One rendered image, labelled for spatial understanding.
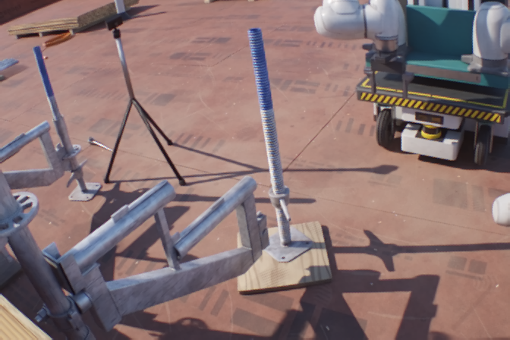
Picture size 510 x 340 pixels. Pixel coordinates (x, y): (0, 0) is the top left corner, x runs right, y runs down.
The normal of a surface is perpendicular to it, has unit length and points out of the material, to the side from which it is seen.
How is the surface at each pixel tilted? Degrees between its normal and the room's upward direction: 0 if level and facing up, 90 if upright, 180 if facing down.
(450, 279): 0
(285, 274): 0
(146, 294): 90
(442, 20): 90
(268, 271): 0
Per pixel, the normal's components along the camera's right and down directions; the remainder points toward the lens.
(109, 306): 0.84, 0.15
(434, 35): -0.56, 0.47
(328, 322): -0.15, -0.87
